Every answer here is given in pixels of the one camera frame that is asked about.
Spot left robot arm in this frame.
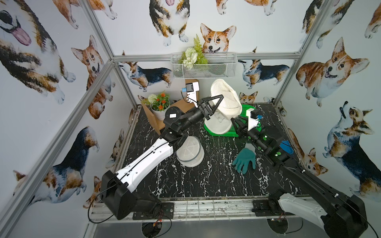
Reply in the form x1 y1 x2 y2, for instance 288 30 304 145
99 94 224 220

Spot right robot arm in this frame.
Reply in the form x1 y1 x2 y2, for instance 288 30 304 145
231 118 371 238

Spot green plastic basket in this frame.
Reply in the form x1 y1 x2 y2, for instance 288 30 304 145
203 103 262 137

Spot teal rubber glove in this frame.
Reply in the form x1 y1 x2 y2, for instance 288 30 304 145
232 143 256 174

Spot white plant pot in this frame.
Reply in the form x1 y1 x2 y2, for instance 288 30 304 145
150 104 170 121

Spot artificial fern and white flowers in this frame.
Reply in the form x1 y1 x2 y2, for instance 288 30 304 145
178 35 208 69

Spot artificial flower plant in pot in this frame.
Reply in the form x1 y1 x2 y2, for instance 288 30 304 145
142 92 170 112

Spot wooden shelf stand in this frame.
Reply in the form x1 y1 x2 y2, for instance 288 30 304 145
138 79 199 135

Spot white wire wall basket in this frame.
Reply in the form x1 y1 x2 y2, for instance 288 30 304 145
170 53 238 79

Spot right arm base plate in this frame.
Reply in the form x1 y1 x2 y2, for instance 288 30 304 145
252 199 294 217

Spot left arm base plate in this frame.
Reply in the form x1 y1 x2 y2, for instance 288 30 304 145
133 202 175 220

